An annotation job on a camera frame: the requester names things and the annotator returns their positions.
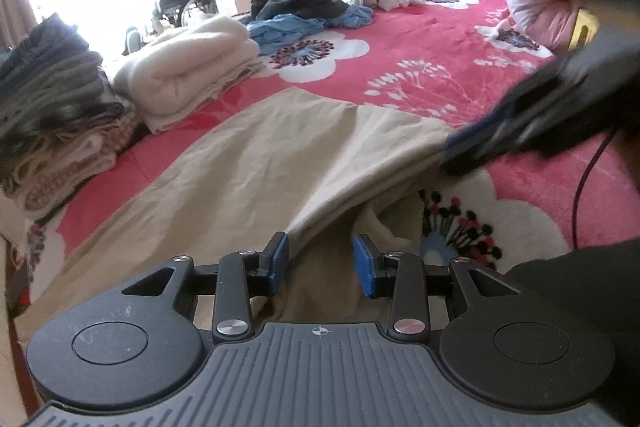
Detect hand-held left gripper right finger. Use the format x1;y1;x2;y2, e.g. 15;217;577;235
352;234;521;343

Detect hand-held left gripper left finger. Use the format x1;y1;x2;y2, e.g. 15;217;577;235
121;232;290;344

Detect beige pants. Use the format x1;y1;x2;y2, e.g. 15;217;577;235
15;86;457;344

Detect cream folded blanket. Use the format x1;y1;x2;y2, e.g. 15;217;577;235
111;16;262;136

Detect pink floral blanket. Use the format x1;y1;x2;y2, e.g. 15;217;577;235
24;0;640;303

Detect dark plaid folded garment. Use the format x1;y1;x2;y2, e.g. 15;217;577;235
0;13;127;144

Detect black garment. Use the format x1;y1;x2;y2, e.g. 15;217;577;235
249;0;349;24

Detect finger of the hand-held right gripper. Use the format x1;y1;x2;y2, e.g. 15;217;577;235
442;129;546;175
445;67;571;158

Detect dark cable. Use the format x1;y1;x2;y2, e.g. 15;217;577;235
571;131;619;254

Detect blue garment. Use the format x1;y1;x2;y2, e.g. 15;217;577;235
246;3;375;56

